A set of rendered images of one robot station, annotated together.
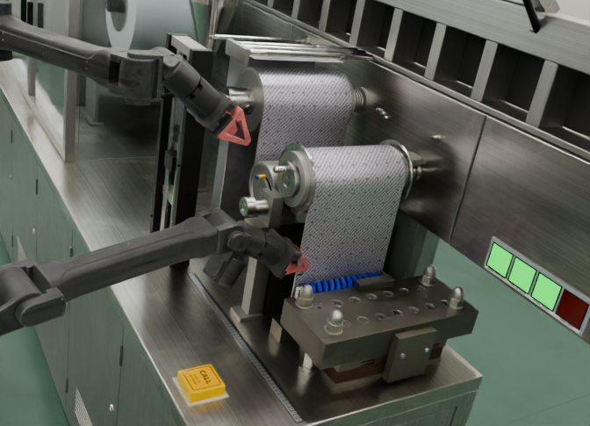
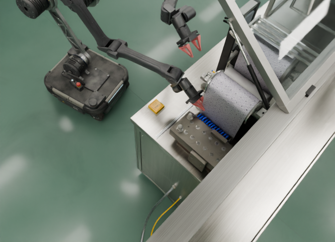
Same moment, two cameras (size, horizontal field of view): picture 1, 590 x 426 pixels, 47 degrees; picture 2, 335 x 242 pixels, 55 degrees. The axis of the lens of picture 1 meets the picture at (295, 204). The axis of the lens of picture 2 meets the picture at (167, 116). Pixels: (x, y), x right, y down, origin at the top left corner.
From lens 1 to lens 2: 140 cm
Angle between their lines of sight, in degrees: 60
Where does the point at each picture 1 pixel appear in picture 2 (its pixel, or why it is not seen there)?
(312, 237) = (206, 103)
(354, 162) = (228, 94)
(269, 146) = (240, 65)
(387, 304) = (209, 144)
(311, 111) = not seen: hidden behind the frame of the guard
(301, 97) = not seen: hidden behind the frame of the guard
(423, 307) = (215, 157)
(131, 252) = (140, 59)
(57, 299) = (114, 55)
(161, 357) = (163, 93)
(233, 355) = (176, 111)
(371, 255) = (229, 129)
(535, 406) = not seen: outside the picture
